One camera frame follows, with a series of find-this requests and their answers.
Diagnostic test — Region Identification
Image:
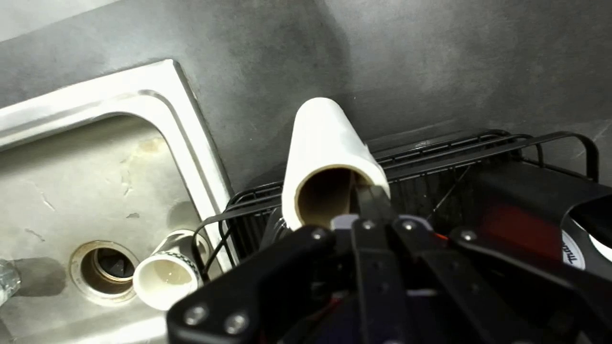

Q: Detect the white mug with black pattern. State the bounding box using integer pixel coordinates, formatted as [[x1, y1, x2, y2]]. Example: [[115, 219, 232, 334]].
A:
[[130, 227, 215, 313]]

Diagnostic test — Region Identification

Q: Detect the white cylindrical cup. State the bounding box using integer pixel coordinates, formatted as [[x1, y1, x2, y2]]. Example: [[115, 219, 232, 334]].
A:
[[280, 95, 392, 233]]

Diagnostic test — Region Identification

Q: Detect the stainless steel sink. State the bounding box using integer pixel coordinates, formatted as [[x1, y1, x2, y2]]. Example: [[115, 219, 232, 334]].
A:
[[0, 57, 239, 344]]

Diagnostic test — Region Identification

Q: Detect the black wire dish rack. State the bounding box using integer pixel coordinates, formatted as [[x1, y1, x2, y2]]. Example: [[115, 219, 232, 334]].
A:
[[190, 128, 612, 344]]

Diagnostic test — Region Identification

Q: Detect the chrome sink faucet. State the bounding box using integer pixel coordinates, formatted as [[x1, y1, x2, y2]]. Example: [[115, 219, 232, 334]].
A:
[[0, 256, 23, 305]]

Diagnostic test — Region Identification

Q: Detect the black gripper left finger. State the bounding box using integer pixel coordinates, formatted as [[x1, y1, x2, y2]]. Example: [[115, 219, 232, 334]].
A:
[[165, 183, 412, 344]]

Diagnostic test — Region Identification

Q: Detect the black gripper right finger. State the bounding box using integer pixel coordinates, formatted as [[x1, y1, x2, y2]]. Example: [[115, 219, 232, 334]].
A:
[[375, 189, 612, 344]]

